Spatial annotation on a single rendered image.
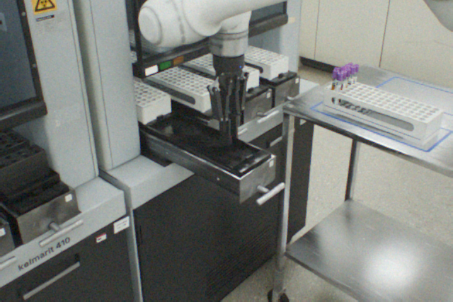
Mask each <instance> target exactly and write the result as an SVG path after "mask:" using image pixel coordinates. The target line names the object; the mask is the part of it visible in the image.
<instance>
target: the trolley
mask: <svg viewBox="0 0 453 302"><path fill-rule="evenodd" d="M356 82H359V83H361V84H363V85H366V86H370V87H373V88H378V89H380V90H383V91H387V92H390V93H392V94H395V95H399V96H402V97H404V98H410V99H412V100H416V101H419V102H421V103H424V104H427V105H431V106H434V107H437V108H442V109H443V110H444V115H443V118H442V125H440V132H439V133H438V134H437V135H435V136H434V137H433V138H431V140H429V141H428V142H427V143H426V144H423V145H420V144H415V143H413V142H411V141H407V140H405V139H403V137H399V136H397V135H395V134H391V133H388V132H384V131H382V129H378V128H376V127H372V126H370V125H368V124H363V123H361V122H357V121H355V120H354V119H351V118H349V117H345V116H342V115H339V114H334V113H332V112H328V111H326V110H324V109H322V105H323V97H324V89H325V87H327V86H329V85H331V84H332V81H329V83H327V84H325V85H323V86H320V87H318V88H316V89H314V90H313V91H311V92H310V93H307V94H306V95H303V96H301V97H299V98H297V99H295V100H293V101H292V102H290V103H288V104H286V105H283V106H282V112H283V119H282V146H281V161H280V183H281V182H282V183H284V184H285V187H283V189H282V190H280V191H279V202H278V215H277V242H276V257H275V284H274V289H271V290H269V292H268V302H290V301H289V299H288V297H287V296H286V293H285V291H286V288H285V286H284V275H285V257H288V258H289V259H291V260H293V262H296V263H297V264H298V265H301V266H302V267H304V268H306V270H308V271H310V272H312V273H314V274H315V275H317V276H319V277H320V278H321V279H323V280H324V281H327V282H328V283H330V284H331V285H332V286H335V287H336V288H338V289H340V290H341V291H342V292H344V293H346V294H347V295H349V296H351V297H353V298H355V300H357V301H359V302H453V247H451V246H449V245H447V244H444V243H443V242H441V241H439V240H436V239H434V238H432V237H430V236H428V235H426V234H424V233H421V232H420V231H417V230H415V229H413V228H411V227H410V226H407V225H405V224H403V223H401V222H399V221H395V219H393V218H390V217H388V216H386V215H384V214H381V213H379V212H378V211H376V210H373V209H371V208H369V207H367V206H365V205H362V204H361V203H359V202H356V201H355V200H353V194H354V189H355V178H356V172H357V162H358V156H360V146H361V143H363V144H366V145H368V146H372V147H374V148H377V149H378V150H380V151H383V152H386V153H389V154H391V155H394V156H397V158H402V159H403V160H406V161H410V162H411V163H414V164H418V165H419V166H421V167H423V168H427V169H429V170H432V171H435V172H437V173H440V175H444V176H447V177H449V178H452V179H453V88H450V87H446V86H444V85H440V84H438V83H433V82H429V81H424V80H422V79H417V78H413V77H411V76H406V75H405V74H400V73H398V72H395V71H389V70H387V69H382V68H379V67H376V66H371V64H370V65H368V64H364V65H362V66H360V68H359V72H358V73H357V78H356ZM294 117H298V118H300V119H302V120H304V121H306V122H310V123H312V124H315V125H318V126H320V127H323V128H326V129H329V131H331V132H335V133H337V134H340V135H343V136H345V137H348V138H351V139H352V147H351V154H350V159H349V165H348V176H347V182H346V188H345V199H344V202H343V203H342V204H341V206H339V207H338V208H337V209H335V210H334V211H332V212H331V213H330V214H328V216H327V217H325V218H324V219H323V220H321V221H319V222H318V223H317V224H316V225H315V226H314V227H313V228H311V229H309V230H308V231H307V232H306V233H305V234H304V235H303V236H301V237H300V238H298V239H297V240H296V241H294V242H293V244H291V245H290V246H289V247H287V248H286V242H287V220H288V209H289V186H290V174H291V163H292V141H293V129H294Z"/></svg>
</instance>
